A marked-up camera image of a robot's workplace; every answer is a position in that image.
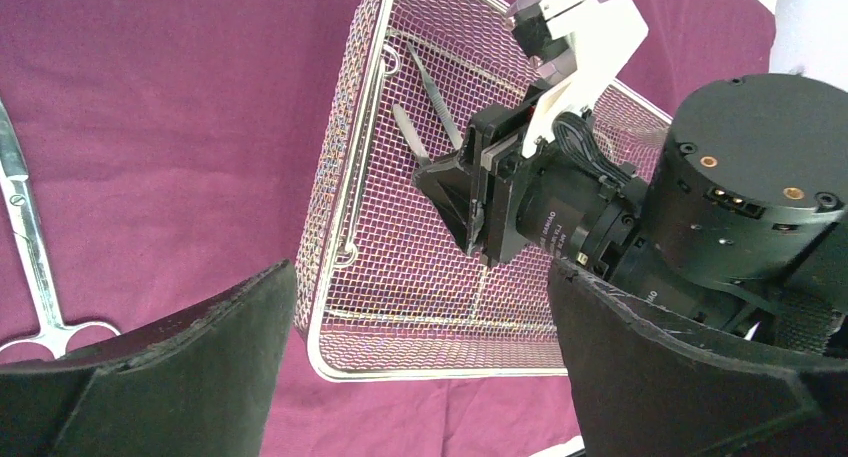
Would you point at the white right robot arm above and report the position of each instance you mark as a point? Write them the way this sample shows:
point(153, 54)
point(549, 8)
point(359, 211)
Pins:
point(742, 225)

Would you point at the metal mesh instrument tray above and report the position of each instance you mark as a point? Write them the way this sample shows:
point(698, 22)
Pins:
point(384, 293)

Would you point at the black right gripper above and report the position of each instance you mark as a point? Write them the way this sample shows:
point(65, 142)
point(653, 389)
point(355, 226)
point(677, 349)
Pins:
point(579, 198)

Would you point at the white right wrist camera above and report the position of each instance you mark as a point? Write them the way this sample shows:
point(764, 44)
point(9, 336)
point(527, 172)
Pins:
point(578, 47)

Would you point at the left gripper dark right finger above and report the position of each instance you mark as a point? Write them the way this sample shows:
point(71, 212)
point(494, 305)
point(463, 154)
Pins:
point(646, 381)

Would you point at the steel scalpel handle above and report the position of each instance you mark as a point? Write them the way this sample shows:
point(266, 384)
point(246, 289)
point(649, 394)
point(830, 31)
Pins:
point(409, 133)

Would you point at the magenta surgical wrap cloth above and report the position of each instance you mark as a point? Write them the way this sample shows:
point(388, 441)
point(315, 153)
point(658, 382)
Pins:
point(172, 146)

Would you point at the large steel dressing forceps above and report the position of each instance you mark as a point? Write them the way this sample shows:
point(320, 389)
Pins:
point(440, 106)

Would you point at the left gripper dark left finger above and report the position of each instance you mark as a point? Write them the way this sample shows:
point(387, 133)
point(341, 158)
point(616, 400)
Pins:
point(198, 382)

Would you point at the large steel ring scissors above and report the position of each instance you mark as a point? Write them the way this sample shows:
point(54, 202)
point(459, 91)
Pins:
point(54, 333)

